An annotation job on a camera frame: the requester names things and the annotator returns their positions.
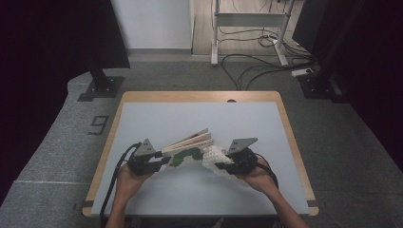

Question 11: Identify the person's left hand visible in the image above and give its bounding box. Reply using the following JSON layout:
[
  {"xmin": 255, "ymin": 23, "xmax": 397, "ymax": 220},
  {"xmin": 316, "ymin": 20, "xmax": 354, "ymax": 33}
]
[{"xmin": 115, "ymin": 163, "xmax": 153, "ymax": 203}]

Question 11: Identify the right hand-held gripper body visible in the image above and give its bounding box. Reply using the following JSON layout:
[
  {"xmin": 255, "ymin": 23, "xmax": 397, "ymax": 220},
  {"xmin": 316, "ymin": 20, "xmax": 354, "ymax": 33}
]
[{"xmin": 227, "ymin": 137, "xmax": 259, "ymax": 175}]

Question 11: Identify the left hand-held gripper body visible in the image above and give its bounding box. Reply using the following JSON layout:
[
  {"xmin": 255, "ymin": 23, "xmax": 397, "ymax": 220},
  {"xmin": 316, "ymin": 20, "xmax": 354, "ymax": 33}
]
[{"xmin": 127, "ymin": 138, "xmax": 161, "ymax": 176}]

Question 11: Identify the white power strip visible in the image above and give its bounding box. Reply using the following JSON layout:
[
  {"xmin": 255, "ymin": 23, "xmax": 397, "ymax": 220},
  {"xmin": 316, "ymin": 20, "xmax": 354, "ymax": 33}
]
[{"xmin": 291, "ymin": 67, "xmax": 315, "ymax": 78}]

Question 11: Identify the wooden table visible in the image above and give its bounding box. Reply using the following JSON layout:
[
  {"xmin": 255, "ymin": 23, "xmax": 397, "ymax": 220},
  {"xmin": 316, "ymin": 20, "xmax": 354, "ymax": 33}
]
[{"xmin": 82, "ymin": 90, "xmax": 319, "ymax": 218}]

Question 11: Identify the dark curtain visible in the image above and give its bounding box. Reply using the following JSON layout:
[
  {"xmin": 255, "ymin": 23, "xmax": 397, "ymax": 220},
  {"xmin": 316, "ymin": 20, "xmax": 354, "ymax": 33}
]
[
  {"xmin": 292, "ymin": 0, "xmax": 403, "ymax": 174},
  {"xmin": 0, "ymin": 0, "xmax": 131, "ymax": 205}
]

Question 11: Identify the tangle of black floor cables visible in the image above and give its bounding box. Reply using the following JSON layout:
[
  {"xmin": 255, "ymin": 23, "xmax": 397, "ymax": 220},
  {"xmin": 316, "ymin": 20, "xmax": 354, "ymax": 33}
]
[{"xmin": 218, "ymin": 0, "xmax": 317, "ymax": 91}]

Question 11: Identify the black stand with square base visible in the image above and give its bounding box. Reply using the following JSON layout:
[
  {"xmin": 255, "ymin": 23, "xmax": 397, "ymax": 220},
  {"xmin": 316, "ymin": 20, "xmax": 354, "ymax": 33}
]
[{"xmin": 77, "ymin": 53, "xmax": 125, "ymax": 103}]

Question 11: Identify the white metal desk frame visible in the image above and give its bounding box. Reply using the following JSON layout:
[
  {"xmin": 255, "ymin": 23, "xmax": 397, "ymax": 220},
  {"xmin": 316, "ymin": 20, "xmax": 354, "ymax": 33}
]
[{"xmin": 210, "ymin": 0, "xmax": 297, "ymax": 67}]

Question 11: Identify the black stand with long base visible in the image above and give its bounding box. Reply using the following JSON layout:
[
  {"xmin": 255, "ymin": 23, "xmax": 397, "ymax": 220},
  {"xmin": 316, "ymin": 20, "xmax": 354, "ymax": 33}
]
[{"xmin": 297, "ymin": 0, "xmax": 351, "ymax": 105}]

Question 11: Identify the caterpillar picture book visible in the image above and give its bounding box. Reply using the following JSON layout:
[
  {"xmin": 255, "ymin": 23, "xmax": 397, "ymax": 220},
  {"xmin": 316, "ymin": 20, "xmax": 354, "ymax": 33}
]
[{"xmin": 161, "ymin": 127, "xmax": 215, "ymax": 169}]

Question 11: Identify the person's right hand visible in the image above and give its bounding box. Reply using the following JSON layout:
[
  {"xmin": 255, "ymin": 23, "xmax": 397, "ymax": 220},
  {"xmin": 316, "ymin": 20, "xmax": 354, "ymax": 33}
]
[{"xmin": 238, "ymin": 157, "xmax": 278, "ymax": 195}]

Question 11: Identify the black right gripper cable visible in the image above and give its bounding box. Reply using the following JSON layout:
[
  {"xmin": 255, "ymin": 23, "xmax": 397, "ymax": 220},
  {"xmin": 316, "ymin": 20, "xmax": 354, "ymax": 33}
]
[{"xmin": 255, "ymin": 153, "xmax": 280, "ymax": 190}]

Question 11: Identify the light grey table mat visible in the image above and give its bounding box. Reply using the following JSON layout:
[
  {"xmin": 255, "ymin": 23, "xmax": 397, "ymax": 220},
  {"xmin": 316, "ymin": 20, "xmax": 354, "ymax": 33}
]
[{"xmin": 90, "ymin": 102, "xmax": 310, "ymax": 217}]

